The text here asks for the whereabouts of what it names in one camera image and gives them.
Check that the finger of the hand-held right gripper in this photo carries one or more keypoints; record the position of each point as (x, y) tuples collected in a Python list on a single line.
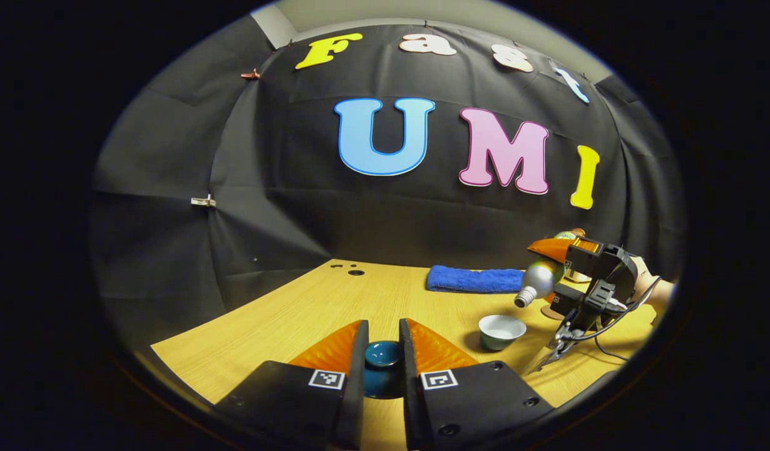
[(569, 302), (551, 249)]

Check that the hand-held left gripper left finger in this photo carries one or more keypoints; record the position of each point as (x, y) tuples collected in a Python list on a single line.
[(358, 376)]

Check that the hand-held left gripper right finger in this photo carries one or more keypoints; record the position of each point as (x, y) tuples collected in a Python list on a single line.
[(409, 376)]

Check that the round cork coaster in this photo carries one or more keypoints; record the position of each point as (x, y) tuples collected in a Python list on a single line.
[(549, 311)]

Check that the green label water bottle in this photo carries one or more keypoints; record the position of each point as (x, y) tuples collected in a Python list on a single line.
[(540, 279)]

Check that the teal teacup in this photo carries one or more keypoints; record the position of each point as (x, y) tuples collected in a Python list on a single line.
[(501, 332)]

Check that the blue towel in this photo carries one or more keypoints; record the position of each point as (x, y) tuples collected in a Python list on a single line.
[(476, 279)]

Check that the black backdrop cloth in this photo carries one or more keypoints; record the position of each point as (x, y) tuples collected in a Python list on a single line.
[(360, 219)]

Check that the metal clip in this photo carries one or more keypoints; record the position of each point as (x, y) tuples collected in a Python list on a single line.
[(203, 202)]

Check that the red clip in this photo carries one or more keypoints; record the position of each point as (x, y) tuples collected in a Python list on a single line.
[(250, 74)]

